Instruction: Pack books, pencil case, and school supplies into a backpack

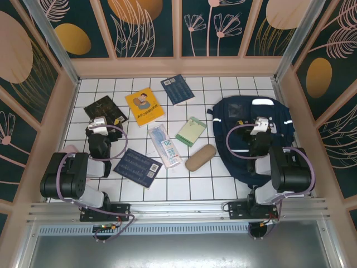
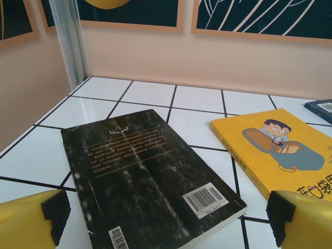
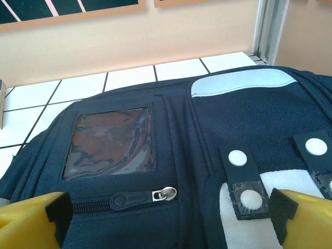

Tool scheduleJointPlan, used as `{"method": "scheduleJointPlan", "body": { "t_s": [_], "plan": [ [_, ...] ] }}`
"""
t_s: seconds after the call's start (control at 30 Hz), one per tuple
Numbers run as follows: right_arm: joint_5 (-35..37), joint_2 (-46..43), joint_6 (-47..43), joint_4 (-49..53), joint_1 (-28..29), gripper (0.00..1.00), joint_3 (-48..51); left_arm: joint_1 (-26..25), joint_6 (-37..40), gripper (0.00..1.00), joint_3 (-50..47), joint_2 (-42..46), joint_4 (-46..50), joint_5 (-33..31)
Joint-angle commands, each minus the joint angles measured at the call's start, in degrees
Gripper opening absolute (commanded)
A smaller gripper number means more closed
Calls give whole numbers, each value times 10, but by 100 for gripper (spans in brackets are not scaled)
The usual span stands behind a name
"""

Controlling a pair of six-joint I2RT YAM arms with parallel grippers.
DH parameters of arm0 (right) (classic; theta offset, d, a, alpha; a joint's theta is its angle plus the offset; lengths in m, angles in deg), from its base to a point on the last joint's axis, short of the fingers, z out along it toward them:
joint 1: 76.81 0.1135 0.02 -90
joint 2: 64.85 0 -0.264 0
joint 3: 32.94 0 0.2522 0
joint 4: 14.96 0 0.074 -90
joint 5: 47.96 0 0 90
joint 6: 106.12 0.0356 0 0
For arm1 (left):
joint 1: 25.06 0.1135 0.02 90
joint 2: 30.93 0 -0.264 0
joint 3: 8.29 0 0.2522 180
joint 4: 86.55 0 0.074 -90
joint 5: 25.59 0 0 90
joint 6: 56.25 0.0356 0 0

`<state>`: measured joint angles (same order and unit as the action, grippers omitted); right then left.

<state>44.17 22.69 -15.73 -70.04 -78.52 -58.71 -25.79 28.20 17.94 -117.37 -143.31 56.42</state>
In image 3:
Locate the navy blue backpack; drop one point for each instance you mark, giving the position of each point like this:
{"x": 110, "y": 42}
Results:
{"x": 181, "y": 129}

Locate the dark floral wall panel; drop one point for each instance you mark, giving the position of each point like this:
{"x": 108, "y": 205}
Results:
{"x": 64, "y": 7}

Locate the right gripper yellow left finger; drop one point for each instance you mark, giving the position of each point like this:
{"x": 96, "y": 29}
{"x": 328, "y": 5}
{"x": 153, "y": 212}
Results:
{"x": 26, "y": 223}

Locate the right aluminium corner post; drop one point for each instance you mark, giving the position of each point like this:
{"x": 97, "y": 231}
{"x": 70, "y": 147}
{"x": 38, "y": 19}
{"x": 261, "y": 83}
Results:
{"x": 269, "y": 26}

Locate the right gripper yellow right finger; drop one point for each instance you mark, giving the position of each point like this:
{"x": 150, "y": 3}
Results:
{"x": 308, "y": 223}

